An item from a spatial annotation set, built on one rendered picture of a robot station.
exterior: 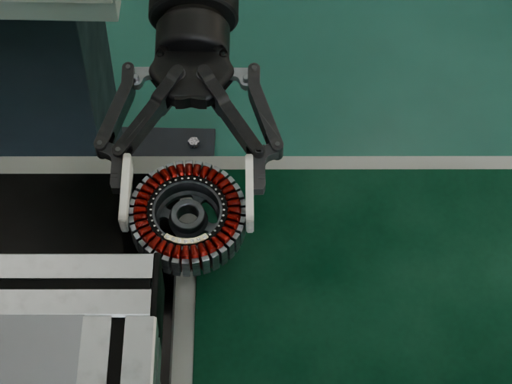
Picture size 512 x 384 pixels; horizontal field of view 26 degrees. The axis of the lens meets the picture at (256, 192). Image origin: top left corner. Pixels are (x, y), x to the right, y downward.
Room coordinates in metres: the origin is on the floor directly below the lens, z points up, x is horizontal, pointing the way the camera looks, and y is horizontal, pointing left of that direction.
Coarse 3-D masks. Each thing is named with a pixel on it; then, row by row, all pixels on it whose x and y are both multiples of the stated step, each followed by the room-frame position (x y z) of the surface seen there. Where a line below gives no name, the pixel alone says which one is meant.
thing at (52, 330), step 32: (0, 256) 0.37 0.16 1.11; (32, 256) 0.37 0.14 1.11; (64, 256) 0.37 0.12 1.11; (96, 256) 0.37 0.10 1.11; (128, 256) 0.37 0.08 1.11; (160, 256) 0.37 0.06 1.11; (0, 288) 0.35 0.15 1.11; (32, 288) 0.35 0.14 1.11; (64, 288) 0.35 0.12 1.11; (96, 288) 0.35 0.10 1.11; (128, 288) 0.35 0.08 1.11; (160, 288) 0.35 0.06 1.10; (0, 320) 0.32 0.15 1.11; (32, 320) 0.32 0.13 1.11; (64, 320) 0.32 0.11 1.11; (96, 320) 0.32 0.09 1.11; (128, 320) 0.32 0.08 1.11; (160, 320) 0.34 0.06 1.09; (0, 352) 0.30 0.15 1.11; (32, 352) 0.30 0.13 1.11; (64, 352) 0.30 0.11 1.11; (96, 352) 0.30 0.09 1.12; (128, 352) 0.30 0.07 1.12; (160, 352) 0.32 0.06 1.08
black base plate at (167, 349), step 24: (0, 192) 0.67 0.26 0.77; (24, 192) 0.67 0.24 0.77; (48, 192) 0.67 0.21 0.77; (72, 192) 0.67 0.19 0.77; (96, 192) 0.67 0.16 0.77; (0, 216) 0.64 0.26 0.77; (24, 216) 0.64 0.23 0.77; (48, 216) 0.64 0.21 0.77; (72, 216) 0.64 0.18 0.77; (96, 216) 0.64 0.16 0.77; (0, 240) 0.61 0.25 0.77; (24, 240) 0.61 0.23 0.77; (48, 240) 0.61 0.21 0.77; (72, 240) 0.61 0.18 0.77; (96, 240) 0.61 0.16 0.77; (120, 240) 0.61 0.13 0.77; (168, 288) 0.55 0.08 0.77; (168, 312) 0.53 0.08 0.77; (168, 336) 0.50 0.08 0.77; (168, 360) 0.47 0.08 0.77
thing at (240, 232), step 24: (168, 168) 0.64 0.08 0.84; (192, 168) 0.65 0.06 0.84; (216, 168) 0.65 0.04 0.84; (144, 192) 0.62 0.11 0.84; (168, 192) 0.63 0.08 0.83; (192, 192) 0.63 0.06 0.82; (216, 192) 0.62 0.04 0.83; (240, 192) 0.62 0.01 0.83; (144, 216) 0.59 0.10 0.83; (168, 216) 0.61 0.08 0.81; (240, 216) 0.59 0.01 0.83; (144, 240) 0.57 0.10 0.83; (168, 240) 0.57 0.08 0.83; (192, 240) 0.57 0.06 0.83; (216, 240) 0.57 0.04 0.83; (240, 240) 0.58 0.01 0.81; (168, 264) 0.55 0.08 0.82; (192, 264) 0.55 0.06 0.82; (216, 264) 0.55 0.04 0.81
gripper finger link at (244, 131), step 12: (204, 72) 0.73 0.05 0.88; (204, 84) 0.72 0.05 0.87; (216, 84) 0.72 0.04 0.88; (216, 96) 0.71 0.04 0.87; (228, 96) 0.71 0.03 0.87; (216, 108) 0.71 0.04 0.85; (228, 108) 0.70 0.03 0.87; (228, 120) 0.69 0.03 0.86; (240, 120) 0.69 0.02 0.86; (240, 132) 0.67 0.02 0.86; (252, 132) 0.67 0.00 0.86; (240, 144) 0.68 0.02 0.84; (252, 144) 0.66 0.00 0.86
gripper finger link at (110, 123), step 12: (132, 72) 0.74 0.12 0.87; (120, 84) 0.72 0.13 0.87; (132, 84) 0.72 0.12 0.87; (120, 96) 0.71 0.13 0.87; (132, 96) 0.72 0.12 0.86; (120, 108) 0.70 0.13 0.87; (108, 120) 0.69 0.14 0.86; (120, 120) 0.69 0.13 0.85; (108, 132) 0.67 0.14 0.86; (96, 144) 0.66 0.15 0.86
